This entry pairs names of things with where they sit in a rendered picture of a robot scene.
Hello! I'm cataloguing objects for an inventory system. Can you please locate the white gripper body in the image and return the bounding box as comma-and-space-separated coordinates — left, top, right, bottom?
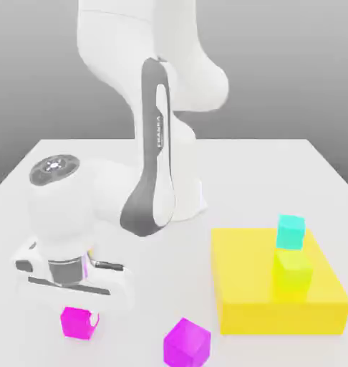
16, 268, 136, 313

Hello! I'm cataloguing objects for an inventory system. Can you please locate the small magenta cube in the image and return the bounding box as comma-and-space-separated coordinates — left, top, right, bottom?
59, 305, 100, 341

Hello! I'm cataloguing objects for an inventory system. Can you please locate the small purple cube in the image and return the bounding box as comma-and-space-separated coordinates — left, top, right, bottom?
163, 317, 212, 367

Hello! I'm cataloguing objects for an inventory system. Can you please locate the small yellow-green cube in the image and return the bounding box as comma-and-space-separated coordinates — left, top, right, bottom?
272, 248, 314, 302

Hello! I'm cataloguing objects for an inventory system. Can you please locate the small cyan cube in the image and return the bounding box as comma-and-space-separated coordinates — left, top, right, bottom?
275, 214, 306, 251

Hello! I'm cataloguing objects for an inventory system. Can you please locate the large yellow box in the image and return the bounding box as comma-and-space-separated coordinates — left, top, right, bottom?
210, 227, 348, 336

